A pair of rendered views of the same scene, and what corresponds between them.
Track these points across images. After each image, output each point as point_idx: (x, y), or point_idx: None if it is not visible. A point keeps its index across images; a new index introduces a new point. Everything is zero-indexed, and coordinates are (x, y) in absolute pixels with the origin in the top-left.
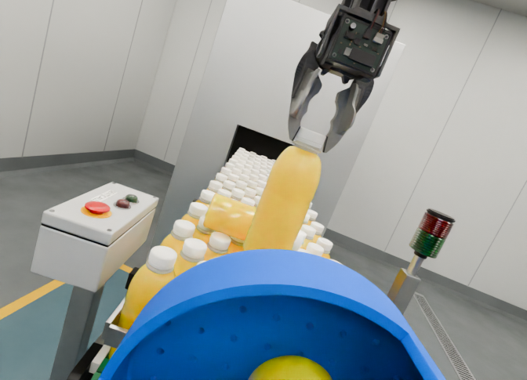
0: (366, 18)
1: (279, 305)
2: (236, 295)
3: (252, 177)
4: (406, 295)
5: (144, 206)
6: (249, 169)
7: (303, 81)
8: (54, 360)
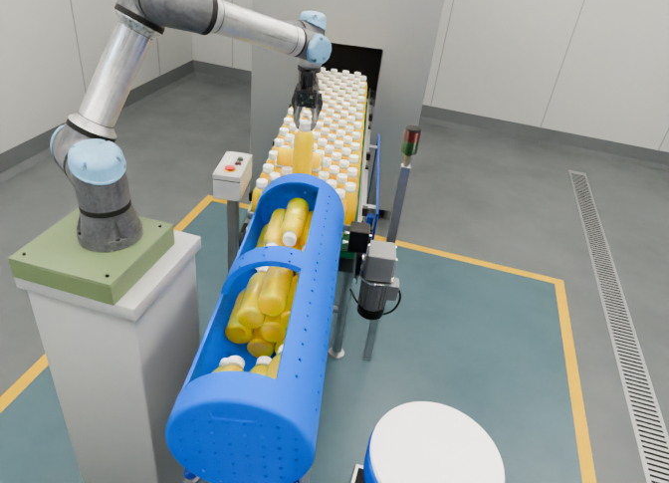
0: (305, 92)
1: (295, 188)
2: (279, 186)
3: None
4: (404, 178)
5: (247, 161)
6: None
7: (295, 107)
8: (227, 238)
